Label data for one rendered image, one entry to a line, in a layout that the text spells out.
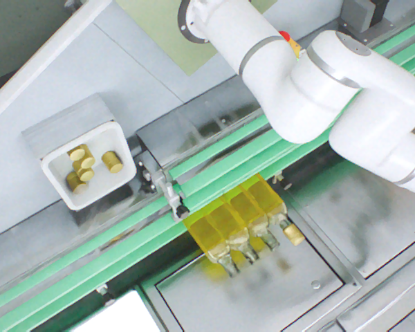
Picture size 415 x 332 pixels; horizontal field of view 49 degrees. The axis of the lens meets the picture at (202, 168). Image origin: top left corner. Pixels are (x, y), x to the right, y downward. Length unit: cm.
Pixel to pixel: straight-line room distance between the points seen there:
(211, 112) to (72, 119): 35
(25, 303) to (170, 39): 66
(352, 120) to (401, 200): 74
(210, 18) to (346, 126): 29
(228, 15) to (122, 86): 32
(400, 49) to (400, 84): 68
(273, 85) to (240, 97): 45
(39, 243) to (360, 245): 84
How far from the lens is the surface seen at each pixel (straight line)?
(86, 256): 113
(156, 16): 82
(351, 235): 135
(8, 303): 116
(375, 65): 68
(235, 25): 78
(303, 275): 125
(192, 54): 92
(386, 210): 141
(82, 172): 105
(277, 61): 73
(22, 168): 106
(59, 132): 94
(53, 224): 117
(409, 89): 70
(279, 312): 122
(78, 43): 89
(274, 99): 70
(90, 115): 95
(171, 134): 110
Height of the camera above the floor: 140
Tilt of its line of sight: 27 degrees down
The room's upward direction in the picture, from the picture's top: 142 degrees clockwise
